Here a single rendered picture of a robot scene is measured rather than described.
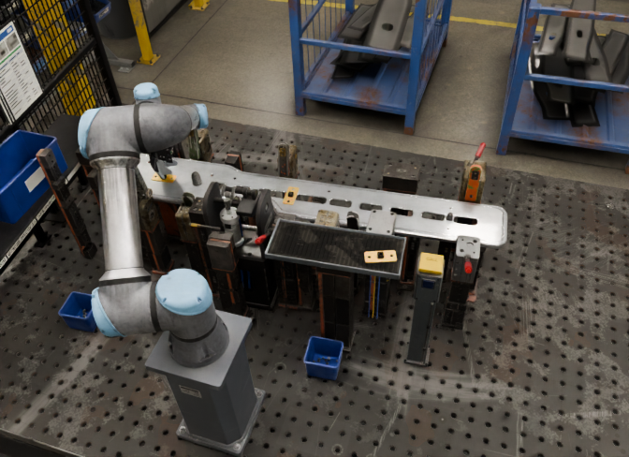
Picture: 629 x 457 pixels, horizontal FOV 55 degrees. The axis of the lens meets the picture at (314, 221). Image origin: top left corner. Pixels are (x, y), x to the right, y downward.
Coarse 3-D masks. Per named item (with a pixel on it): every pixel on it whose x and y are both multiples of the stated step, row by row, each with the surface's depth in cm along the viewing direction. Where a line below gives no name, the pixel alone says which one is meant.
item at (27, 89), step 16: (0, 32) 200; (16, 32) 207; (0, 48) 201; (16, 48) 208; (0, 64) 202; (16, 64) 209; (32, 64) 217; (0, 80) 203; (16, 80) 210; (32, 80) 218; (16, 96) 211; (32, 96) 219; (16, 112) 212
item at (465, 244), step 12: (468, 240) 178; (456, 252) 175; (468, 252) 174; (456, 264) 177; (456, 276) 180; (468, 276) 179; (456, 288) 186; (468, 288) 184; (456, 300) 190; (444, 312) 200; (456, 312) 193; (444, 324) 198; (456, 324) 198
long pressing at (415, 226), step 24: (144, 168) 216; (168, 168) 215; (192, 168) 215; (216, 168) 214; (168, 192) 206; (192, 192) 206; (312, 192) 204; (336, 192) 203; (360, 192) 203; (384, 192) 203; (312, 216) 195; (360, 216) 195; (408, 216) 194; (456, 216) 194; (480, 216) 193; (504, 216) 193; (456, 240) 186; (480, 240) 185; (504, 240) 186
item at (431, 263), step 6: (420, 258) 160; (426, 258) 160; (432, 258) 160; (438, 258) 160; (420, 264) 159; (426, 264) 159; (432, 264) 159; (438, 264) 159; (420, 270) 158; (426, 270) 158; (432, 270) 157; (438, 270) 157
